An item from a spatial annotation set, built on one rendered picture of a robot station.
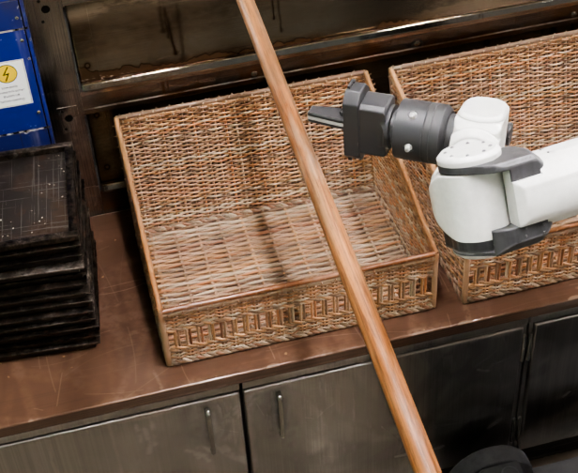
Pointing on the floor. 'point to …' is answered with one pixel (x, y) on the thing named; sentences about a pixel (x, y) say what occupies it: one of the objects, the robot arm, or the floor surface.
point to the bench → (293, 387)
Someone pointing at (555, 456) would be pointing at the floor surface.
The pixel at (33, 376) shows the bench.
